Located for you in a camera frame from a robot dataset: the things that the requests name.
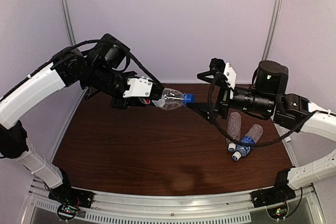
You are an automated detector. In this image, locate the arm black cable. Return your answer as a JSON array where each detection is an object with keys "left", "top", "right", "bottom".
[
  {"left": 0, "top": 39, "right": 163, "bottom": 101},
  {"left": 207, "top": 76, "right": 322, "bottom": 147}
]

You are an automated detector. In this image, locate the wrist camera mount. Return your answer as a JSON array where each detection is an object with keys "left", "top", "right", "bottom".
[
  {"left": 224, "top": 62, "right": 237, "bottom": 89},
  {"left": 123, "top": 77, "right": 153, "bottom": 98}
]

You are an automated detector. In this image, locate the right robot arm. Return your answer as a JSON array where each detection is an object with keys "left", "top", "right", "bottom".
[{"left": 187, "top": 58, "right": 335, "bottom": 147}]

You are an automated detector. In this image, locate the front aluminium rail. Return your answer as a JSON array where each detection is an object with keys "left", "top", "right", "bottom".
[{"left": 19, "top": 179, "right": 326, "bottom": 223}]

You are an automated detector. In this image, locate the Pepsi label plastic bottle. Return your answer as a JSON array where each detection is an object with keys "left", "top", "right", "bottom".
[{"left": 139, "top": 88, "right": 185, "bottom": 111}]

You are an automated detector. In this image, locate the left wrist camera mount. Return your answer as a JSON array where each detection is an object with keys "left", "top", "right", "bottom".
[{"left": 123, "top": 77, "right": 153, "bottom": 98}]

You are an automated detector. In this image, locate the circuit board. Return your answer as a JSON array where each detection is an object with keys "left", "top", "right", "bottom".
[
  {"left": 56, "top": 204, "right": 79, "bottom": 221},
  {"left": 266, "top": 203, "right": 289, "bottom": 221}
]

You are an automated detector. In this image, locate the white bottle cap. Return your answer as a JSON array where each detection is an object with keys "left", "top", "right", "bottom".
[{"left": 228, "top": 143, "right": 236, "bottom": 152}]

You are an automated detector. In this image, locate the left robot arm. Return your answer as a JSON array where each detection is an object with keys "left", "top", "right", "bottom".
[{"left": 1, "top": 34, "right": 164, "bottom": 201}]

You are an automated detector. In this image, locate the right circuit board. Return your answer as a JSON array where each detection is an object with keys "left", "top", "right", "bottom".
[{"left": 266, "top": 203, "right": 289, "bottom": 221}]

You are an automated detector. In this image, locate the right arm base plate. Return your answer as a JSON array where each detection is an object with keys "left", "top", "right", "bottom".
[{"left": 250, "top": 186, "right": 296, "bottom": 208}]

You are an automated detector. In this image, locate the blue bottle cap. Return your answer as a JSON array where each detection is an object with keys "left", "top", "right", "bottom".
[{"left": 182, "top": 93, "right": 195, "bottom": 106}]

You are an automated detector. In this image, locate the left circuit board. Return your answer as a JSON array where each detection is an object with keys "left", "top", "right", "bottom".
[{"left": 56, "top": 204, "right": 79, "bottom": 221}]

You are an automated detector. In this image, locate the right aluminium frame post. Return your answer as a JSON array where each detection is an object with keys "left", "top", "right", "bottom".
[{"left": 262, "top": 0, "right": 284, "bottom": 60}]

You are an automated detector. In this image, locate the clear unlabeled plastic bottle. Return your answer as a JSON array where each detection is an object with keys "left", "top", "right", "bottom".
[{"left": 226, "top": 112, "right": 241, "bottom": 145}]

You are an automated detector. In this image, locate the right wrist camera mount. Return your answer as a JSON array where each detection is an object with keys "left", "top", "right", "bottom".
[{"left": 224, "top": 62, "right": 237, "bottom": 89}]

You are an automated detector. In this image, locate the left aluminium frame post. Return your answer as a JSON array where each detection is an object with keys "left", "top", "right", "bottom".
[{"left": 60, "top": 0, "right": 76, "bottom": 46}]

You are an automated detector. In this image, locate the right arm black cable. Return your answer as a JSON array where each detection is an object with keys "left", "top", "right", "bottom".
[{"left": 207, "top": 76, "right": 322, "bottom": 147}]

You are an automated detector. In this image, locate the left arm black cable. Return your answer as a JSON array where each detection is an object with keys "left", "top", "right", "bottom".
[{"left": 0, "top": 39, "right": 163, "bottom": 101}]

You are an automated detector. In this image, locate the blue label water bottle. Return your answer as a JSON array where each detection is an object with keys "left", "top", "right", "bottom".
[{"left": 232, "top": 124, "right": 264, "bottom": 161}]

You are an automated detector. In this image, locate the aluminium frame post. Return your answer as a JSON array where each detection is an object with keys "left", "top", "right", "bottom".
[
  {"left": 262, "top": 0, "right": 284, "bottom": 60},
  {"left": 60, "top": 0, "right": 76, "bottom": 46}
]

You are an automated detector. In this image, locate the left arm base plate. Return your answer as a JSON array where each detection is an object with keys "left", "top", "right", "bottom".
[{"left": 48, "top": 188, "right": 94, "bottom": 209}]

